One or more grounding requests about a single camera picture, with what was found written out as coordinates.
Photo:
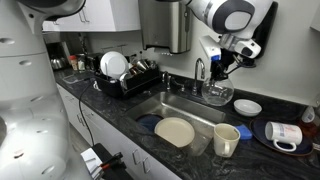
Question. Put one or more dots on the black orange-tipped clamp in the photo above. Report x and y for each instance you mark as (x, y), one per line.
(111, 160)

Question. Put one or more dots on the round clear glass cup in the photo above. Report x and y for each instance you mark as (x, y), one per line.
(216, 95)

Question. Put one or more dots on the cream ceramic mug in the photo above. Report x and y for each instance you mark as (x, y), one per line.
(226, 140)

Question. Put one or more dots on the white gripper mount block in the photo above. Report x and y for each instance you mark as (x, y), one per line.
(208, 46)

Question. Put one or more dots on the black wall dispenser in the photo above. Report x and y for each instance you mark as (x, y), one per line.
(271, 33)

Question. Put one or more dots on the white base cabinets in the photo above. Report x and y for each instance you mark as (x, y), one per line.
(110, 136)

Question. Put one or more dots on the dark-lidded spice jar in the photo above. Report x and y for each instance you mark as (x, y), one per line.
(81, 64)

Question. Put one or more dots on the navy plate under mug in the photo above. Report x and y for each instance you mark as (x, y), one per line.
(305, 148)

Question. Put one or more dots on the white wall cabinet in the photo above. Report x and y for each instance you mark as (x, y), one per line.
(106, 16)

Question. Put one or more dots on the black dish rack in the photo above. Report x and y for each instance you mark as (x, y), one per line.
(140, 85)

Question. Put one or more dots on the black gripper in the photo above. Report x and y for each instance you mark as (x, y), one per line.
(226, 61)

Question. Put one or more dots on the red-lidded spice jar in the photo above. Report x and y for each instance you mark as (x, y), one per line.
(73, 63)

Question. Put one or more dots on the blue sponge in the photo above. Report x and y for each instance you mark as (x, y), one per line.
(245, 132)

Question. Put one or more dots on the white round plate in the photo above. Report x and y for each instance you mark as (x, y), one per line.
(114, 65)

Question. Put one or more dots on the black coffee maker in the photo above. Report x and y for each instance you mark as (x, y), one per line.
(56, 48)

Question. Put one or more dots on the stainless paper towel dispenser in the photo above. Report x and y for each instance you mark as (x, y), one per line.
(163, 23)

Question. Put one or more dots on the cream round plate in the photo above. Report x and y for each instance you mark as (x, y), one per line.
(175, 131)

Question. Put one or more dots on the dish soap bottle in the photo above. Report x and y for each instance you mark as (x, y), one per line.
(308, 115)

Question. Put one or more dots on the chrome sink soap pump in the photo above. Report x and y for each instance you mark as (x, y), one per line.
(166, 80)

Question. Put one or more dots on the dark sink side sprayer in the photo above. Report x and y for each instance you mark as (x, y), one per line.
(178, 85)

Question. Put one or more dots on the copper-bottom pan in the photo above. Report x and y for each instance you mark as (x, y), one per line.
(134, 71)

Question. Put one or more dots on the stainless steel vessel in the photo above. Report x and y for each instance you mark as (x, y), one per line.
(142, 64)

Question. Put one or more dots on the chrome sink faucet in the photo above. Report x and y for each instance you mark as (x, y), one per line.
(196, 73)

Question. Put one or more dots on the dark blue glazed plate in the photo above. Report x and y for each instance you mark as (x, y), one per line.
(148, 121)

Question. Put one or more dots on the small white bowl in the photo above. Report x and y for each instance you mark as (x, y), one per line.
(248, 107)

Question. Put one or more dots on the white paper booklet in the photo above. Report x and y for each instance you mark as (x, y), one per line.
(91, 160)

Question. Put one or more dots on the black tool stand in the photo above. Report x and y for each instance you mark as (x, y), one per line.
(103, 150)

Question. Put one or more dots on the white ceramic cup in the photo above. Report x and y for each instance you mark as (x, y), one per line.
(124, 79)

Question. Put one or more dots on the stainless steel sink basin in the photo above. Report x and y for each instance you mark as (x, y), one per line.
(186, 106)

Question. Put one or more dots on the clear plastic lid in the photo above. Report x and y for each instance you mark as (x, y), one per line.
(73, 79)

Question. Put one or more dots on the steel kettle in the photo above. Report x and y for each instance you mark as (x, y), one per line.
(58, 63)

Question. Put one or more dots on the white printed mug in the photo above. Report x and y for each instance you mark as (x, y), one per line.
(286, 133)

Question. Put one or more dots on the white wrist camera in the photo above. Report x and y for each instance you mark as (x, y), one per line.
(248, 49)

